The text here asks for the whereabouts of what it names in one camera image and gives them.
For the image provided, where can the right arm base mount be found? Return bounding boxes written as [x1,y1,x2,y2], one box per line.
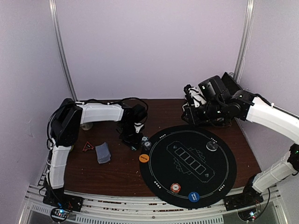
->
[224,193,264,211]

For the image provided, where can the black red triangle marker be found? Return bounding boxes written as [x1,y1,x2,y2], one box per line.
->
[82,141,94,152]

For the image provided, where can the left aluminium corner post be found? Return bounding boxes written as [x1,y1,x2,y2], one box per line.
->
[49,0,78,101]

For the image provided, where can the blue small blind button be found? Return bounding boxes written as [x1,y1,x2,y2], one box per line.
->
[188,191,200,203]

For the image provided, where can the grey playing card deck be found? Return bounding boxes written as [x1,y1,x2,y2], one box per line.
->
[95,142,111,164]

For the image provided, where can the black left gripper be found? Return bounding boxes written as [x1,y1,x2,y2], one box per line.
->
[119,122,143,149]

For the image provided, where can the grey dealer button on mat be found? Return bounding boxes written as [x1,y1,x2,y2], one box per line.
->
[206,141,218,152]

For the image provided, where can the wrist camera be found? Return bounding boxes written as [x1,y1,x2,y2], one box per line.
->
[184,84,206,108]
[134,123,144,133]

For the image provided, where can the aluminium corner post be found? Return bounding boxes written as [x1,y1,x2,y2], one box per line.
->
[49,0,78,101]
[234,0,255,83]

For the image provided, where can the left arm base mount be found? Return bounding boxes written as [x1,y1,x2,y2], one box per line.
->
[43,189,83,212]

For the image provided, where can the black poker chip case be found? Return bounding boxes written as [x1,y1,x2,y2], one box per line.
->
[182,72,242,127]

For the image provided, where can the right aluminium corner post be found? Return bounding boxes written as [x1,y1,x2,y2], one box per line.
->
[234,0,255,83]

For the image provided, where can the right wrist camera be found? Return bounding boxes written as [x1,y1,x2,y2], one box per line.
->
[184,84,206,108]

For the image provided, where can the orange big blind button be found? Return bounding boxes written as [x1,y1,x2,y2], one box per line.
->
[139,154,150,163]

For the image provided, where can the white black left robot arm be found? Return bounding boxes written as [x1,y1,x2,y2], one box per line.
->
[45,98,149,207]

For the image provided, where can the orange poker chip stack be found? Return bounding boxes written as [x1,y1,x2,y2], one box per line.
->
[170,183,181,194]

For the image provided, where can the round black poker mat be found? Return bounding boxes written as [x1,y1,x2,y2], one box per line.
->
[139,125,237,209]

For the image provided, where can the purple poker chip stack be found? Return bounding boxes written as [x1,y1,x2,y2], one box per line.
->
[143,141,152,151]

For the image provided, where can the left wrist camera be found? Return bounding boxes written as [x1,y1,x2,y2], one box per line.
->
[134,123,144,133]

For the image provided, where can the white floral ceramic mug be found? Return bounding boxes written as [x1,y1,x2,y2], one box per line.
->
[80,123,93,131]

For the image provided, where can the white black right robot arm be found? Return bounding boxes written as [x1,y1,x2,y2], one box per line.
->
[181,73,299,206]

